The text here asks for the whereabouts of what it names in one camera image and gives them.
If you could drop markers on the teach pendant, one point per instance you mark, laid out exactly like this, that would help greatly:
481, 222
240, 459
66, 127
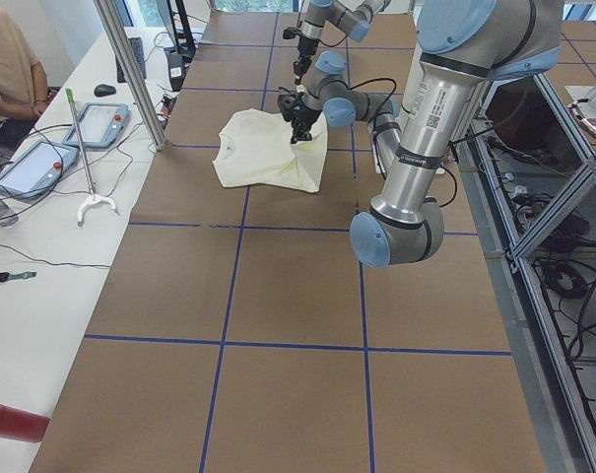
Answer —
37, 170
101, 124

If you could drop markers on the aluminium frame post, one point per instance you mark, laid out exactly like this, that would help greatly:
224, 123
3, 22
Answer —
118, 40

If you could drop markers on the grabber stick white claw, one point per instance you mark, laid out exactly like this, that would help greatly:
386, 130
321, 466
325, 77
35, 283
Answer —
94, 199

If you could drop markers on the black computer mouse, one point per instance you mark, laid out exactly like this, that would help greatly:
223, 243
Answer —
104, 90

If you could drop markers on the red cylinder bottle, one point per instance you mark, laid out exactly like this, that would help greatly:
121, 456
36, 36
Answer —
17, 424

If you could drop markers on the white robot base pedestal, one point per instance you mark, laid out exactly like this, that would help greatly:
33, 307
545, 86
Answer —
418, 122

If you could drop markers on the person in beige shirt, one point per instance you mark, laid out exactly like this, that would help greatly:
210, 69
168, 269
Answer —
24, 92

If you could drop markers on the teach pendant far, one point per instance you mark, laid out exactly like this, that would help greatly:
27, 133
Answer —
101, 124

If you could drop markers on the aluminium truss frame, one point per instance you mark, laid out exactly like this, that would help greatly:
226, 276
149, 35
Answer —
530, 166

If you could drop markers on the teach pendant near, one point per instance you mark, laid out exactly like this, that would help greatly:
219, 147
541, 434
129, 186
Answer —
37, 170

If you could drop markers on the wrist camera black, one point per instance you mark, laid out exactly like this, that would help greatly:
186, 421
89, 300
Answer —
287, 101
291, 33

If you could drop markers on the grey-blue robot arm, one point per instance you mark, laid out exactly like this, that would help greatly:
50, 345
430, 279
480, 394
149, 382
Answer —
461, 44
353, 23

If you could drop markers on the cream long-sleeve cat shirt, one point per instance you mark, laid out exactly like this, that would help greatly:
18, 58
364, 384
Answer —
256, 148

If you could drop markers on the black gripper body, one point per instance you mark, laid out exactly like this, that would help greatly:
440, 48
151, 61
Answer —
298, 114
305, 47

